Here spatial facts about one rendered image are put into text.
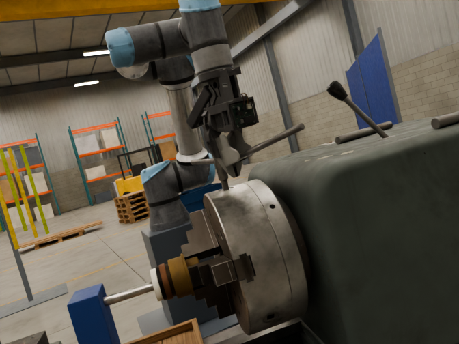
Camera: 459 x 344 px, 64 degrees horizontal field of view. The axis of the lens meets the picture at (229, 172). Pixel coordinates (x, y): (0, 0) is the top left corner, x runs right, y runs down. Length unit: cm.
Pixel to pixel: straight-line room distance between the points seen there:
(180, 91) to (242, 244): 66
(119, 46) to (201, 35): 17
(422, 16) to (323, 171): 1197
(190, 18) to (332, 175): 38
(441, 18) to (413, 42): 97
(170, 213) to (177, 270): 54
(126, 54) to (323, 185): 46
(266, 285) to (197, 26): 49
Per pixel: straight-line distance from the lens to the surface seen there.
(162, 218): 132
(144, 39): 80
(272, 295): 72
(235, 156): 71
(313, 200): 66
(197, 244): 84
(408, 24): 1277
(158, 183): 131
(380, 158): 70
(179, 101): 123
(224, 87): 70
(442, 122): 81
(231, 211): 72
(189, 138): 128
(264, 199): 74
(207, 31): 72
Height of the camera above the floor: 133
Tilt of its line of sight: 4 degrees down
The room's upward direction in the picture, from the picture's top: 15 degrees counter-clockwise
